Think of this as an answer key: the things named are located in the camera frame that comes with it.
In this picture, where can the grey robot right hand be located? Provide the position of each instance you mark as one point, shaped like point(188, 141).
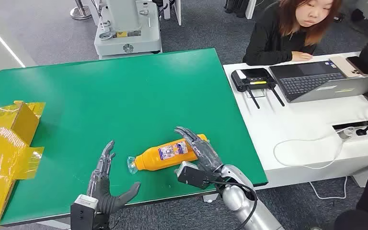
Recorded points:
point(204, 154)

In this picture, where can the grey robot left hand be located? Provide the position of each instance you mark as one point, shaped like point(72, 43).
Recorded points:
point(103, 193)

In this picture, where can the orange plastic bottle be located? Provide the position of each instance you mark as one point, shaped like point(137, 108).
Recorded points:
point(158, 158)

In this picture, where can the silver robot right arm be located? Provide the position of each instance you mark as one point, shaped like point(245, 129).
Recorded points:
point(238, 196)

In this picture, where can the black remote controller with antennas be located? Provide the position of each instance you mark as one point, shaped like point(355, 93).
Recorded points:
point(254, 79)

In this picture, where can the yellow taped cardboard box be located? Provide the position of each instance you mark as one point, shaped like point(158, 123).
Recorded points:
point(0, 143)

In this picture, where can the grey open laptop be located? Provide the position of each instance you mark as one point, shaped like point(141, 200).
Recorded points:
point(311, 81)

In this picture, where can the white machine base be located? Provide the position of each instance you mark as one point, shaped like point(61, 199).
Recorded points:
point(127, 38)

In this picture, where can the white furniture leg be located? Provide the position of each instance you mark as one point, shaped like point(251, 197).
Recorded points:
point(177, 11)

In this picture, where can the beige smartphone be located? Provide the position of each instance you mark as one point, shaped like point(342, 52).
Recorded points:
point(341, 65)

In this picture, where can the dark smartphone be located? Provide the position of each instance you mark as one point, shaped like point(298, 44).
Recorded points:
point(355, 63)

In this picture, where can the chrome stanchion base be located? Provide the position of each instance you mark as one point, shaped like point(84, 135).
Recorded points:
point(80, 12)

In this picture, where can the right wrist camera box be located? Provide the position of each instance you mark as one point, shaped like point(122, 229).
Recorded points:
point(193, 176)

